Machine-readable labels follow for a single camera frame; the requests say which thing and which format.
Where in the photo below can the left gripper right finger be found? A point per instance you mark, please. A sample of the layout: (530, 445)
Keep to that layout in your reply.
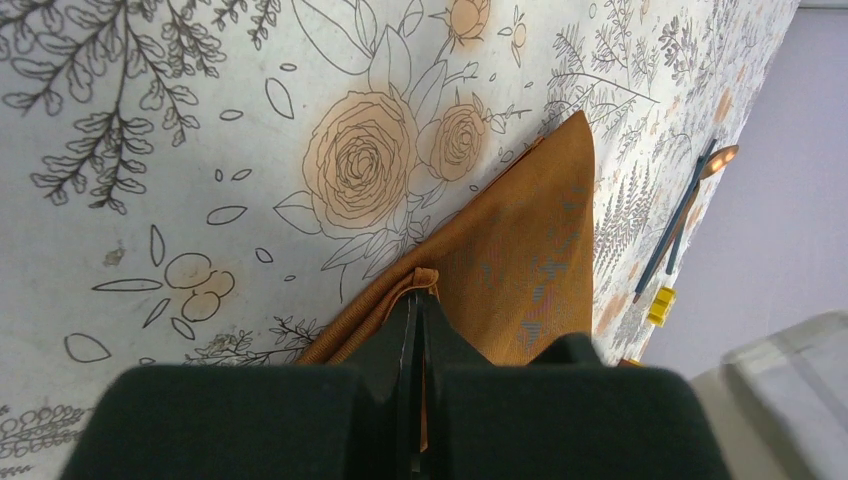
(564, 415)

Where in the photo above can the small yellow toy block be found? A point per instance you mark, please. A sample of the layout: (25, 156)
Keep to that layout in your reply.
(661, 306)

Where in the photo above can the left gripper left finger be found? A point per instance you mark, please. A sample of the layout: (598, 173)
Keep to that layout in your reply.
(354, 420)

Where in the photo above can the floral tablecloth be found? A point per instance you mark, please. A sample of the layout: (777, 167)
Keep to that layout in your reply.
(212, 182)

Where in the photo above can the dark metal utensil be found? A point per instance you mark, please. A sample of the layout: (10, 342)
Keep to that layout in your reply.
(657, 254)

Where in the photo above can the orange cloth napkin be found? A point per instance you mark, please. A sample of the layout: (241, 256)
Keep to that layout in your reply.
(512, 270)

